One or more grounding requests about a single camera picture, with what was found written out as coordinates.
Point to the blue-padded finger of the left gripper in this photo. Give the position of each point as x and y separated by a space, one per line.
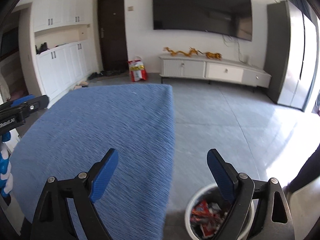
16 102

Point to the red white shopping bag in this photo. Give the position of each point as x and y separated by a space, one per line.
137 70

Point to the trash in bin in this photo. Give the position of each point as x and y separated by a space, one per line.
207 217

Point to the white shoe cabinet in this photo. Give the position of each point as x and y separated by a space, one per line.
65 53

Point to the golden tiger figurine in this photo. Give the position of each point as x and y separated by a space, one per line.
210 55

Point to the wall-mounted black television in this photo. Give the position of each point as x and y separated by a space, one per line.
227 17

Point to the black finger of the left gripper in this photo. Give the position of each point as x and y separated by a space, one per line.
33 105

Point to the beige slippers on floor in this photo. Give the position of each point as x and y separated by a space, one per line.
82 84

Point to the beige sofa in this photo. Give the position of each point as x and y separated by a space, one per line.
304 208

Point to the golden dragon figurine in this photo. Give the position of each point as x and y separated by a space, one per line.
190 53

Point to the blue shaggy carpet cloth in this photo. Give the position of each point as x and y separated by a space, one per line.
137 120

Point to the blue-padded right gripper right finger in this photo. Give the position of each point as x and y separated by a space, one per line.
272 218

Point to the dark brown entrance door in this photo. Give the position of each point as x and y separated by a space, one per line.
112 36

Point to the white tv cabinet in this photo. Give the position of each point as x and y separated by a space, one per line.
201 68

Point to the white round trash bin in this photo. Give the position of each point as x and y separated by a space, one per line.
210 193

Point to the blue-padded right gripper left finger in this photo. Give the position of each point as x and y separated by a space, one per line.
52 217

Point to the blue white gloved hand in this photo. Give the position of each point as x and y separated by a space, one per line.
6 176

